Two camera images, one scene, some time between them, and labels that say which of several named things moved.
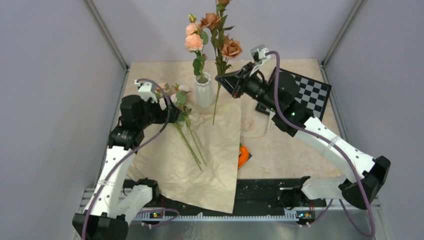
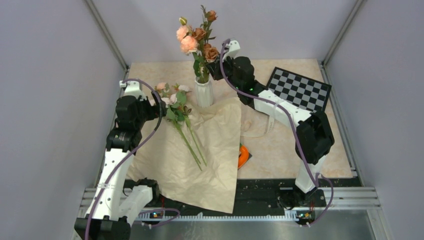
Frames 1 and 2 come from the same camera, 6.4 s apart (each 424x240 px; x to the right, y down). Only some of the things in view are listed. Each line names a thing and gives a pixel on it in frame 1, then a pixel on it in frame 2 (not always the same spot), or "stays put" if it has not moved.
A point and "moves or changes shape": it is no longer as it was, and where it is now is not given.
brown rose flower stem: x=223 y=48 → x=208 y=53
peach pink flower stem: x=195 y=41 moves or changes shape
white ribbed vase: x=204 y=91 stays put
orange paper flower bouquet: x=195 y=159 stays put
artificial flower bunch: x=178 y=96 stays put
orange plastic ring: x=243 y=156 stays put
